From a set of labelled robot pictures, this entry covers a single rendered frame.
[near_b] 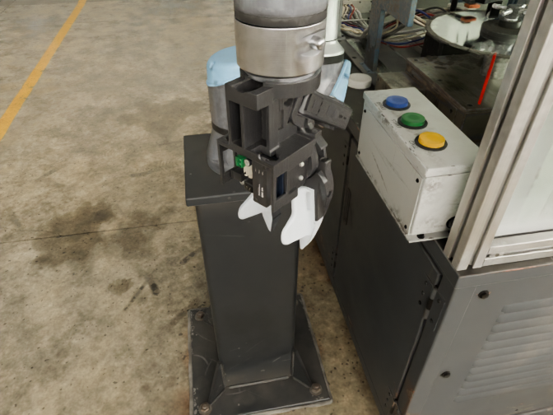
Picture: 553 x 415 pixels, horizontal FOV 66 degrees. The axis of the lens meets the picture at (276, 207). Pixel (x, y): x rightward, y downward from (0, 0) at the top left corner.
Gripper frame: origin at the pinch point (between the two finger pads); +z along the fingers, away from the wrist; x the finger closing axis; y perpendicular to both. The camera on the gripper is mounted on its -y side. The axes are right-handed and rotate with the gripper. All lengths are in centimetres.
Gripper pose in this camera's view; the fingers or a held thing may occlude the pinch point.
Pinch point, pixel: (290, 226)
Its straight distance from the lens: 51.2
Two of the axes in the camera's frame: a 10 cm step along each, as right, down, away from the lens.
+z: 0.0, 7.8, 6.3
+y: -6.5, 4.8, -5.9
